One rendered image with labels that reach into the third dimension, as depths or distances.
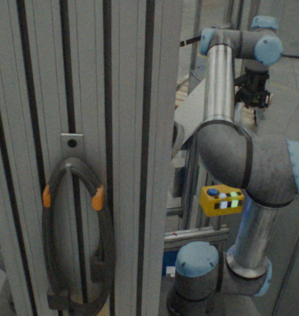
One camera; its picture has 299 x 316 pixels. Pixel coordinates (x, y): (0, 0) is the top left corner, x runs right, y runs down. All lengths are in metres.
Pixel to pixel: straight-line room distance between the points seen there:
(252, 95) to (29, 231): 0.87
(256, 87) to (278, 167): 0.46
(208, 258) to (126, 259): 0.55
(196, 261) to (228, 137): 0.42
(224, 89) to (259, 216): 0.31
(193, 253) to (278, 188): 0.38
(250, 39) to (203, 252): 0.60
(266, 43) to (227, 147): 0.37
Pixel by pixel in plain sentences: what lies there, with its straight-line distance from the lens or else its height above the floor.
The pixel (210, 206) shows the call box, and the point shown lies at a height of 1.04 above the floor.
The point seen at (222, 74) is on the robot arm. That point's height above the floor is 1.75.
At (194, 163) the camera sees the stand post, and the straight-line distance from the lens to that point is 2.18.
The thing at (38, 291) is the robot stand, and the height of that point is 1.55.
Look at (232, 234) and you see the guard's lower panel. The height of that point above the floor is 0.26.
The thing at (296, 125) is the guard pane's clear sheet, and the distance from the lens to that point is 1.98.
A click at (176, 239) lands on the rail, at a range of 1.80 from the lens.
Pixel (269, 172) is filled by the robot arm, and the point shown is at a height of 1.64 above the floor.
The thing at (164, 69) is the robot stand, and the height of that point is 1.94.
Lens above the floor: 2.09
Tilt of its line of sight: 32 degrees down
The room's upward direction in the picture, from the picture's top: 3 degrees clockwise
